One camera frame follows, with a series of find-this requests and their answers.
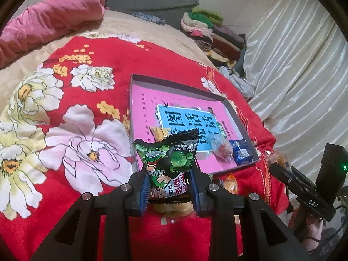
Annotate red floral blanket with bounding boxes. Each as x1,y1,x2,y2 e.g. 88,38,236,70
1,32,275,260

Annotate white satin curtain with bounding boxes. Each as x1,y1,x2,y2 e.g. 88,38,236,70
244,0,347,180

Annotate pink book with blue label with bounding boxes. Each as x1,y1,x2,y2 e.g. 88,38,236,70
131,82,248,173

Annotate right hand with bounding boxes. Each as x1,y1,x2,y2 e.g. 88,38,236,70
288,207,324,253

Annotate clear brown cookie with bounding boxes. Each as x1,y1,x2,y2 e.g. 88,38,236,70
218,174,239,195

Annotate green clear pastry packet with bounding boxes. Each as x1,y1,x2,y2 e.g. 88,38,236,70
153,201,194,218

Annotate orange cracker packet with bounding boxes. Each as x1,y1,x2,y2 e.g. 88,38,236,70
265,151,291,170

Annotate dark patterned pillow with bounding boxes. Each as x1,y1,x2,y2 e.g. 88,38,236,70
132,11,166,25

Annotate blue foil snack packet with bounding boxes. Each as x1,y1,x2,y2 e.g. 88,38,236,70
229,139,253,165

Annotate pink quilt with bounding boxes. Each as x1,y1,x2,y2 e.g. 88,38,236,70
1,0,106,68

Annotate grey cardboard box tray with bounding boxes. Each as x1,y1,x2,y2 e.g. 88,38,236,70
129,73,260,176

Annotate stack of folded clothes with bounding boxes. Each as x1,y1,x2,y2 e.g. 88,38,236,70
180,7,246,68

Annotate clear red candy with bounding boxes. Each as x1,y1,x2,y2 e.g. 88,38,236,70
207,134,233,163

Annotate pale blue crumpled clothes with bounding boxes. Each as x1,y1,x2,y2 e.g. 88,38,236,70
218,66,255,100

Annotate yellow snack packet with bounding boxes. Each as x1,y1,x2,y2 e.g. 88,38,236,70
149,126,171,142

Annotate green cartoon pea snack packet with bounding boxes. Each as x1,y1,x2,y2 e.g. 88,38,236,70
133,129,200,204

